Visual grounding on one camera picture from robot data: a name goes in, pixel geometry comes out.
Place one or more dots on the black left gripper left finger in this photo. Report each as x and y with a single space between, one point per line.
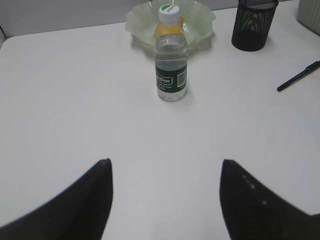
80 212

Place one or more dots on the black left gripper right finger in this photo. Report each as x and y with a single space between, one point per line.
251 211

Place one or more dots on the clear water bottle green label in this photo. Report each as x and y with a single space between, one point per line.
170 57

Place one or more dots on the yellow mango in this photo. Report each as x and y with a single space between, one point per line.
169 29

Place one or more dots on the black marker pen left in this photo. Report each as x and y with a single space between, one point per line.
308 70

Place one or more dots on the black mesh pen holder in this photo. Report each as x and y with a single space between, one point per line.
252 24

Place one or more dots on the pale green wavy glass plate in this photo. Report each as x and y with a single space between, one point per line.
198 19

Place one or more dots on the pale green plastic basket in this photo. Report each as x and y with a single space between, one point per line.
308 14

